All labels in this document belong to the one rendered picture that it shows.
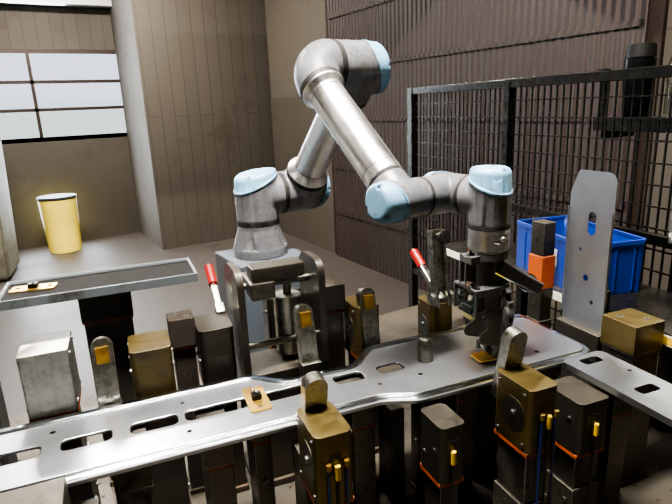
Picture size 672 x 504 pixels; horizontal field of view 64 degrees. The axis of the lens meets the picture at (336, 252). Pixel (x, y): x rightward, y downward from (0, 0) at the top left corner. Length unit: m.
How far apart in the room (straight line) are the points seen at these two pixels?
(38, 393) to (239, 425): 0.35
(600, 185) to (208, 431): 0.88
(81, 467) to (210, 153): 5.65
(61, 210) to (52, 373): 5.71
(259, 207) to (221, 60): 5.10
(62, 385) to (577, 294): 1.05
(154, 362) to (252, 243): 0.53
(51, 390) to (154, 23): 5.49
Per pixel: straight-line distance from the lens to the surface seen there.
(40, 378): 1.06
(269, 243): 1.46
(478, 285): 1.02
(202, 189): 6.40
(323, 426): 0.82
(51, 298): 1.17
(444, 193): 1.02
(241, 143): 6.53
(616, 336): 1.22
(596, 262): 1.26
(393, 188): 0.95
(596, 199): 1.24
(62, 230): 6.77
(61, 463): 0.94
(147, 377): 1.06
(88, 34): 7.39
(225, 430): 0.92
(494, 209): 0.98
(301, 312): 1.10
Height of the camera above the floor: 1.49
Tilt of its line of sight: 15 degrees down
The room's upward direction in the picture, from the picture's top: 2 degrees counter-clockwise
